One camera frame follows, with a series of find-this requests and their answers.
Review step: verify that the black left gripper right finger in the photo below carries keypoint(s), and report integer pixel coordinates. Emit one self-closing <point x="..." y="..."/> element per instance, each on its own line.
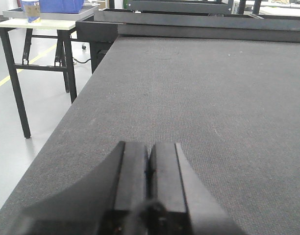
<point x="190" y="209"/>

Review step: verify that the blue storage bin on cart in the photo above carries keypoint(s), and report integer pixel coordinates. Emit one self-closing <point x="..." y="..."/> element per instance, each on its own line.
<point x="61" y="6"/>

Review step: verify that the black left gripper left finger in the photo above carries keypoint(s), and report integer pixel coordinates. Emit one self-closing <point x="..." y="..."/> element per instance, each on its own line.
<point x="95" y="203"/>

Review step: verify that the white top folding table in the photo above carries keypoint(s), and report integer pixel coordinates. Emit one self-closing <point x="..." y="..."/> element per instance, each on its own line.
<point x="46" y="47"/>

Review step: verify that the black metal frame rack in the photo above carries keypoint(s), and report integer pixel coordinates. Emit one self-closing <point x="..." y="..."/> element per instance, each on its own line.
<point x="195" y="19"/>

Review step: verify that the grey metal cart tray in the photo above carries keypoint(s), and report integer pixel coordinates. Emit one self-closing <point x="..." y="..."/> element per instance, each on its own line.
<point x="85" y="12"/>

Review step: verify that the paper coffee cup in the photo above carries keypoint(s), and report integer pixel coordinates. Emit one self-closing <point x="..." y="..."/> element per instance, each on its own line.
<point x="31" y="9"/>

